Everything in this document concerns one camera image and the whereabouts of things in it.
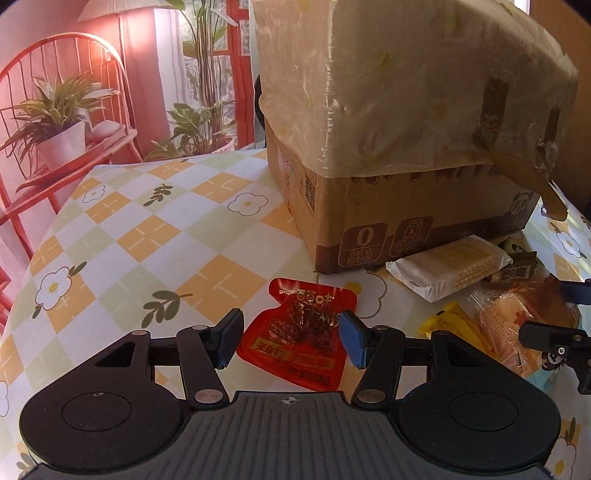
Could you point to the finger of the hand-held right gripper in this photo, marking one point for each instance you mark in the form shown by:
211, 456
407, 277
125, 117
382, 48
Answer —
579, 291
554, 337

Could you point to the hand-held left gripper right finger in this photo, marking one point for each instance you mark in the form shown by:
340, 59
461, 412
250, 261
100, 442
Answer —
353, 341

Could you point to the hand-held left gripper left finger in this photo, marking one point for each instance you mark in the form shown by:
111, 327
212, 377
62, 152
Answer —
228, 339

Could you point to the clear bread packet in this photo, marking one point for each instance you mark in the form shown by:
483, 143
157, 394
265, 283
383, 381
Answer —
512, 314

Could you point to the red snack packet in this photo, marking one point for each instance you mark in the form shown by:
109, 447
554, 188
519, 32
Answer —
286, 353

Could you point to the brown cardboard box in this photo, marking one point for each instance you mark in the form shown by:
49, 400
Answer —
415, 207

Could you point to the translucent plastic bag liner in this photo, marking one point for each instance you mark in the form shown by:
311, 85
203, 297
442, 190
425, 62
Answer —
392, 92

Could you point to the light blue packet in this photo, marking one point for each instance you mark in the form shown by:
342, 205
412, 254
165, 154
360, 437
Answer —
549, 374

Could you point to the small dark candy packet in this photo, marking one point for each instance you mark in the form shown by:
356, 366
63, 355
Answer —
521, 267

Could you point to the small green packet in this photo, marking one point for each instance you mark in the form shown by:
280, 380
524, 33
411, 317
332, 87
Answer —
513, 243

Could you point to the yellow snack packet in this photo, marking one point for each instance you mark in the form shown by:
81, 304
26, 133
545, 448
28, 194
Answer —
450, 321

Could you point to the white wafer packet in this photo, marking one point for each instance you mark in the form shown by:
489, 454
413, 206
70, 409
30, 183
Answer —
443, 267

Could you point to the checked floral tablecloth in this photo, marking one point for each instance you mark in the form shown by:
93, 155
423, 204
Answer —
138, 240

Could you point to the brown wooden board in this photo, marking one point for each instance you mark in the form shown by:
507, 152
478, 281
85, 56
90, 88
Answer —
563, 23

